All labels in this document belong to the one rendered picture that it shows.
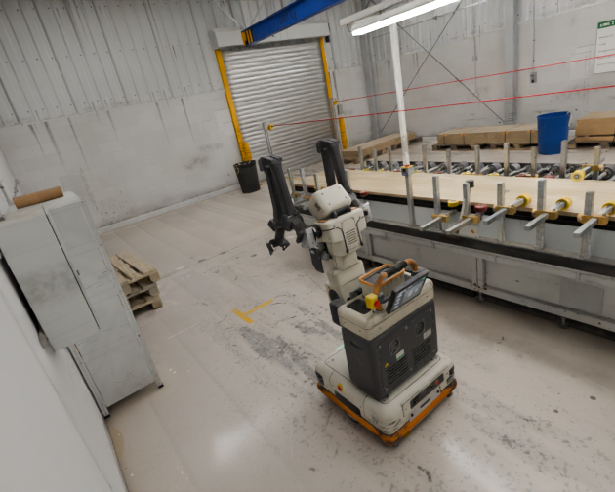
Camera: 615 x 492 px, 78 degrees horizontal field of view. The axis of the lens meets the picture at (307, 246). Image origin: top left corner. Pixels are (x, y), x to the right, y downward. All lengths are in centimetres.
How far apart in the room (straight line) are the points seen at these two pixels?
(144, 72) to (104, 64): 77
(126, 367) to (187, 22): 834
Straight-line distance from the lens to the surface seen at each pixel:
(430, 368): 246
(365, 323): 195
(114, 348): 316
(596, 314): 324
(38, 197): 336
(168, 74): 982
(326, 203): 212
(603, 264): 274
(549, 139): 857
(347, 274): 229
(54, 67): 941
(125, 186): 939
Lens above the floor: 189
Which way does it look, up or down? 21 degrees down
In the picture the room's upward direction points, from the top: 12 degrees counter-clockwise
